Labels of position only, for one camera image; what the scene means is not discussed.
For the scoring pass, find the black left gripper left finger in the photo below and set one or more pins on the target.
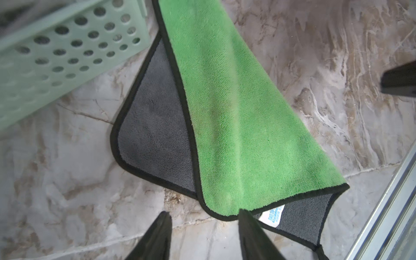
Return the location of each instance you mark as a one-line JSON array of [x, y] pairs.
[[156, 243]]

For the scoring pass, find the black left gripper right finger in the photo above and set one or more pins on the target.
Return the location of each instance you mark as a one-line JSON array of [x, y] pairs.
[[254, 243]]

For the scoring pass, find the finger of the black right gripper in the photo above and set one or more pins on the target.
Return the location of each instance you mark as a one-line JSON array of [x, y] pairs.
[[400, 81]]

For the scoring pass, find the green and grey dishcloth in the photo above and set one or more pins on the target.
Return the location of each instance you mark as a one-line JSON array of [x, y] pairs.
[[204, 119]]

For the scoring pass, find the mint green plastic basket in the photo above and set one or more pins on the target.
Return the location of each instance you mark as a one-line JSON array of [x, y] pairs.
[[51, 57]]

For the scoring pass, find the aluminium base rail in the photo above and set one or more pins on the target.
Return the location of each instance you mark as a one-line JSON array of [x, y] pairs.
[[390, 232]]

